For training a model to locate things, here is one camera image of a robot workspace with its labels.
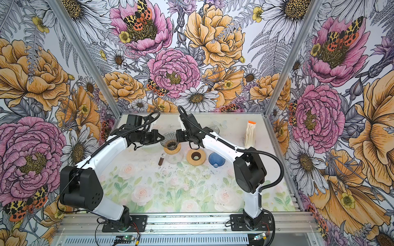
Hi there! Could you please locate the grey glass dripper cone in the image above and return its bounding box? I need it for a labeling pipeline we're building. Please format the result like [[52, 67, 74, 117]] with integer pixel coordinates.
[[160, 132, 179, 151]]

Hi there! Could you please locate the green circuit board right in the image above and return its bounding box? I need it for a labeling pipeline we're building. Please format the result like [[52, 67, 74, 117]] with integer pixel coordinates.
[[253, 232, 267, 241]]

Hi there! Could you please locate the wooden dripper ring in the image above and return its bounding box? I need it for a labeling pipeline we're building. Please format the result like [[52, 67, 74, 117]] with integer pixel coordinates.
[[186, 148, 207, 167], [163, 144, 182, 155]]

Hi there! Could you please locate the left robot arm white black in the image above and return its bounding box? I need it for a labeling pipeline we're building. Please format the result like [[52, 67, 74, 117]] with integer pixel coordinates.
[[58, 111, 164, 231]]

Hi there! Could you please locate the blue glass dripper cone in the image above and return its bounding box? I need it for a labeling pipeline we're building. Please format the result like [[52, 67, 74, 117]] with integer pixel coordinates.
[[208, 152, 226, 168]]

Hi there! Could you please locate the coffee filter pack orange top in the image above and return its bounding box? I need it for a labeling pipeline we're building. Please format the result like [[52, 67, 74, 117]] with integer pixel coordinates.
[[244, 121, 256, 149]]

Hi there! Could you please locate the clear glass carafe brown handle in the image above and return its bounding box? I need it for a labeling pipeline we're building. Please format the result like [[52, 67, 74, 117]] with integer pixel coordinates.
[[158, 152, 184, 166]]

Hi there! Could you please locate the green circuit board left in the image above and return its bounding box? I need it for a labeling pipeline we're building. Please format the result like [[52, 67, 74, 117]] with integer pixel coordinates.
[[114, 235, 137, 244]]

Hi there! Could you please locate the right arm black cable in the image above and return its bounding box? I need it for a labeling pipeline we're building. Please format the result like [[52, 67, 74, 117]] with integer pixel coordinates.
[[178, 106, 284, 193]]

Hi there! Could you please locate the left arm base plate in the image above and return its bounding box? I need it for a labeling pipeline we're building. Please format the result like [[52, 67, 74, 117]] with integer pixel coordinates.
[[102, 215, 148, 233]]

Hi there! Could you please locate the green circuit board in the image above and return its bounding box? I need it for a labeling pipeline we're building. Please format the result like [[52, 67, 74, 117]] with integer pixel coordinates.
[[253, 232, 267, 241], [114, 235, 137, 244]]

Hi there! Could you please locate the smoked grey glass carafe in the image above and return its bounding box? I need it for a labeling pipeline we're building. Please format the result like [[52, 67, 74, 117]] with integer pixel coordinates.
[[209, 125, 220, 134]]

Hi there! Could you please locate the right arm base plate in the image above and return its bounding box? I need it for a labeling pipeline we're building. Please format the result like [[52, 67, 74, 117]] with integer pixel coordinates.
[[226, 212, 275, 232]]

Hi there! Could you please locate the aluminium front rail frame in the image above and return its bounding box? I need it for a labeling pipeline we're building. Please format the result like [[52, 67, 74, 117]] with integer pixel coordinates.
[[52, 212, 324, 246]]

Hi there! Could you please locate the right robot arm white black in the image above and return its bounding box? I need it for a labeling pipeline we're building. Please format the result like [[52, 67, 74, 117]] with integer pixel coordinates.
[[176, 108, 267, 230]]

